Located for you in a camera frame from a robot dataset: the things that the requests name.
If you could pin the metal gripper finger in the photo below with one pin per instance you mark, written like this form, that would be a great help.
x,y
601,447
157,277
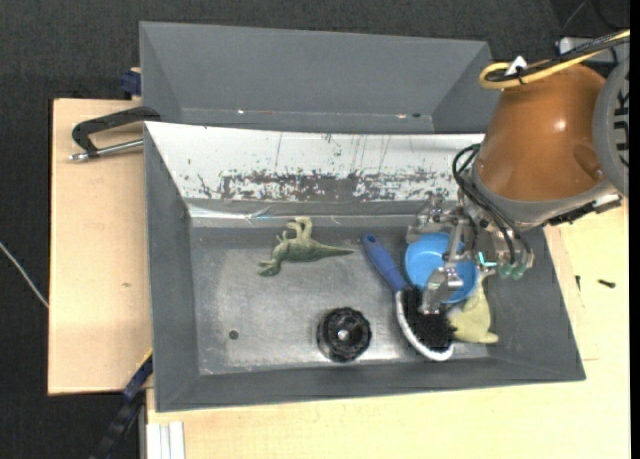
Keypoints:
x,y
447,282
431,214

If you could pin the blue bowl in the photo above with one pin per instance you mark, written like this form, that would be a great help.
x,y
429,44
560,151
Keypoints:
x,y
425,262

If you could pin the pale yellow-green toy animal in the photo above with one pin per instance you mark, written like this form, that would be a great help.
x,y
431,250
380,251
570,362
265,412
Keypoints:
x,y
475,322

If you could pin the small black screw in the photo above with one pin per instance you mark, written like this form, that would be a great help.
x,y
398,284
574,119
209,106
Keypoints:
x,y
607,283

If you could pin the green toy dinosaur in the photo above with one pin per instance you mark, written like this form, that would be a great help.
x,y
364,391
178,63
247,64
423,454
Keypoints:
x,y
300,251

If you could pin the grey metal bin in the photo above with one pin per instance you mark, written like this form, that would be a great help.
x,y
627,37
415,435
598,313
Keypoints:
x,y
280,307

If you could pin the pale brown cardboard board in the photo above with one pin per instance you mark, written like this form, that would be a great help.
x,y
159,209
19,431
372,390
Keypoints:
x,y
95,247

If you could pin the black cylinder on white bracket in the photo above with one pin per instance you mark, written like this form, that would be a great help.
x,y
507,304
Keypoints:
x,y
570,217

